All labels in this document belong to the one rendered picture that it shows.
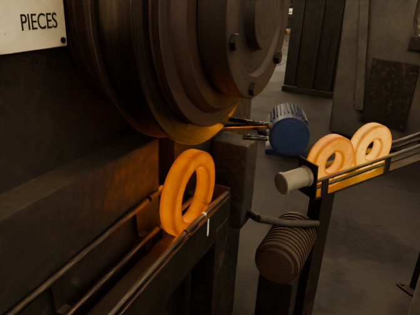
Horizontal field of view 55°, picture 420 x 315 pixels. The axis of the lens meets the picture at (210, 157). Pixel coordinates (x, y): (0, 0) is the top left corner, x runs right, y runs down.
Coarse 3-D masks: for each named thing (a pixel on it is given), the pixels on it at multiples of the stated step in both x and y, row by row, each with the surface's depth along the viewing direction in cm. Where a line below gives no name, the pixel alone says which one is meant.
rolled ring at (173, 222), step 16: (176, 160) 78; (192, 160) 78; (208, 160) 85; (176, 176) 76; (208, 176) 88; (176, 192) 75; (208, 192) 89; (160, 208) 77; (176, 208) 76; (192, 208) 89; (176, 224) 78
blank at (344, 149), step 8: (328, 136) 112; (336, 136) 112; (320, 144) 111; (328, 144) 110; (336, 144) 112; (344, 144) 113; (312, 152) 111; (320, 152) 110; (328, 152) 111; (336, 152) 116; (344, 152) 114; (352, 152) 116; (312, 160) 111; (320, 160) 111; (336, 160) 117; (344, 160) 116; (352, 160) 117; (320, 168) 112; (328, 168) 118; (336, 168) 117; (344, 168) 117; (320, 176) 113
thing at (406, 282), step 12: (312, 204) 120; (324, 204) 117; (312, 216) 121; (324, 216) 119; (324, 228) 122; (324, 240) 124; (312, 252) 123; (312, 264) 126; (300, 276) 130; (312, 276) 128; (300, 288) 131; (312, 288) 130; (408, 288) 172; (300, 300) 132; (312, 300) 133; (300, 312) 133
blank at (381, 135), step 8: (360, 128) 118; (368, 128) 117; (376, 128) 117; (384, 128) 119; (360, 136) 116; (368, 136) 117; (376, 136) 118; (384, 136) 120; (352, 144) 118; (360, 144) 116; (368, 144) 118; (376, 144) 123; (384, 144) 122; (360, 152) 118; (376, 152) 123; (384, 152) 123; (360, 160) 119; (368, 160) 121; (384, 160) 125; (360, 168) 120
